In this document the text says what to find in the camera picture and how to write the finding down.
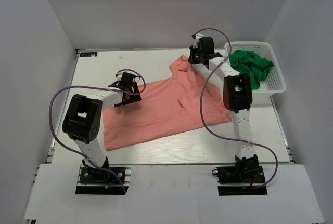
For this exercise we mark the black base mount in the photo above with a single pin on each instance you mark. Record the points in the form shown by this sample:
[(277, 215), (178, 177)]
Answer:
[(231, 183), (93, 182)]

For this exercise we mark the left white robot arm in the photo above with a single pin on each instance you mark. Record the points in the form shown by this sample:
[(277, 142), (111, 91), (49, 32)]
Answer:
[(84, 114)]

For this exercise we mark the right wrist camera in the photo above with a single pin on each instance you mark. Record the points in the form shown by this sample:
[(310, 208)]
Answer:
[(196, 37)]

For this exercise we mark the white plastic basket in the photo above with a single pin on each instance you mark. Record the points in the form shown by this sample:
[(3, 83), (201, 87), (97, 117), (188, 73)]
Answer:
[(275, 82)]

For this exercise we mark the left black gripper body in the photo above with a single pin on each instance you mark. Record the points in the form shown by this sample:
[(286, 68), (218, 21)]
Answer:
[(132, 96)]

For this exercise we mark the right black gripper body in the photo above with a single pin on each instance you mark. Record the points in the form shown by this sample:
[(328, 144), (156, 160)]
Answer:
[(194, 58)]

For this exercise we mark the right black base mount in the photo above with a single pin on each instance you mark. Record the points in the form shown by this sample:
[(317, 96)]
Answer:
[(231, 183)]

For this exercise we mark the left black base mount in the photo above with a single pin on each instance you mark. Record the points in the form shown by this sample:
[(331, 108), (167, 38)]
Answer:
[(93, 182)]

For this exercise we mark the green t-shirt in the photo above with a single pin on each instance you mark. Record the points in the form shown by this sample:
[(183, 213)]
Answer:
[(252, 64)]

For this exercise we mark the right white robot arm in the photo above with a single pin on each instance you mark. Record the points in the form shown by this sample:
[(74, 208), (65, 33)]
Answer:
[(237, 97)]

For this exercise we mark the pink t-shirt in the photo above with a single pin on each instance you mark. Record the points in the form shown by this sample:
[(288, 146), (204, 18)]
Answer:
[(175, 105)]

